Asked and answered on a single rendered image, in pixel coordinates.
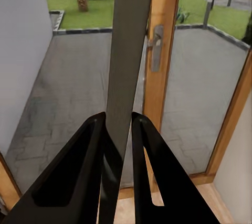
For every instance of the door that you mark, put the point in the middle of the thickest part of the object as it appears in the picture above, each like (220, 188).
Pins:
(194, 81)

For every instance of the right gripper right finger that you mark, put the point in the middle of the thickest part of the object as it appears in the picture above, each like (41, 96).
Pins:
(183, 204)

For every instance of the poster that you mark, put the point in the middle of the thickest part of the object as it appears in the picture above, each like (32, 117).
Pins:
(130, 18)

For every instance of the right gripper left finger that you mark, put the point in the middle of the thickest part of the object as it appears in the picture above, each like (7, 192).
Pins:
(68, 190)

